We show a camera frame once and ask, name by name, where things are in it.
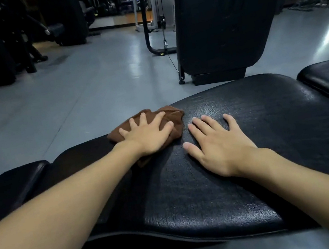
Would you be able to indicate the person's left hand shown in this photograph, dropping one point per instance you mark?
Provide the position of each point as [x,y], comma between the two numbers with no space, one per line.
[148,139]

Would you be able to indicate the person's right hand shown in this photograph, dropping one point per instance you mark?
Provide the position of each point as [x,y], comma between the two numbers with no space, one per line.
[222,151]

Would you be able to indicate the person's right little finger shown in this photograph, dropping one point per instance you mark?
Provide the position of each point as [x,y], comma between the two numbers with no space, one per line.
[231,125]

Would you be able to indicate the person's right thumb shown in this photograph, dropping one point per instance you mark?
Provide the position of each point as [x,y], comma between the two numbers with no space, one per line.
[193,150]

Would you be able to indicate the person's right middle finger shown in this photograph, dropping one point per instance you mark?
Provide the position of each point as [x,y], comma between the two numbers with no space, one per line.
[203,127]

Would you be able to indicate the person's left little finger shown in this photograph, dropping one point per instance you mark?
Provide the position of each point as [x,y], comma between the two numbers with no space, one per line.
[122,132]

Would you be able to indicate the person's left middle finger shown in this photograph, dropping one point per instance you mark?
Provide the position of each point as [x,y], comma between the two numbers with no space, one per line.
[143,119]

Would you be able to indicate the person's left thumb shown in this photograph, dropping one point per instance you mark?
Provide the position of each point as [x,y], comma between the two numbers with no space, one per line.
[167,127]

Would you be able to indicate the brown cleaning cloth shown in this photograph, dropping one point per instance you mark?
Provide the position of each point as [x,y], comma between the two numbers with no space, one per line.
[174,118]

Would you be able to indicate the person's left forearm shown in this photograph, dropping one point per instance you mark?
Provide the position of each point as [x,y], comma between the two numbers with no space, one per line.
[58,218]

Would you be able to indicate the person's right forearm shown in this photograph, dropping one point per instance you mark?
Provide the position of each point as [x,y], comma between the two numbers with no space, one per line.
[312,187]

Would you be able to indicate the large black bench pad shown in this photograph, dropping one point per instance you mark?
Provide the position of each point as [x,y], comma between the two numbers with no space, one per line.
[257,109]

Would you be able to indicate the small black bench pad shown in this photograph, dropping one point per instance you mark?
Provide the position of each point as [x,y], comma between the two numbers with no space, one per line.
[4,189]

